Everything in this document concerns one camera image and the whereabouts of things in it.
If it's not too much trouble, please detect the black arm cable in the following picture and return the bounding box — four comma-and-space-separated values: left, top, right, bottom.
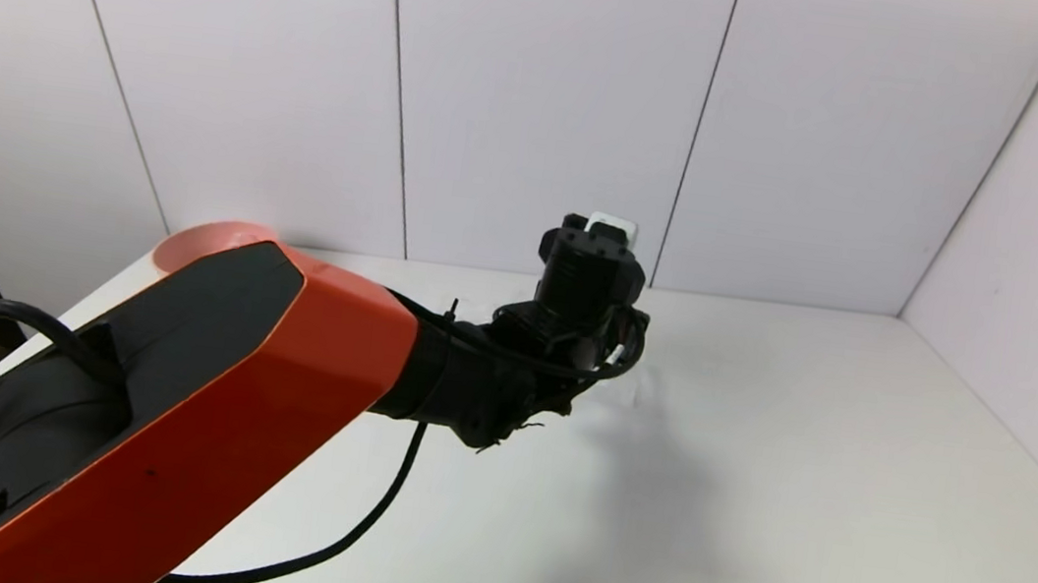
151, 388, 430, 583

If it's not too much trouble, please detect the pink plastic bowl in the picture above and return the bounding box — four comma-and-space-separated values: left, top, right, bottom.
150, 210, 280, 287

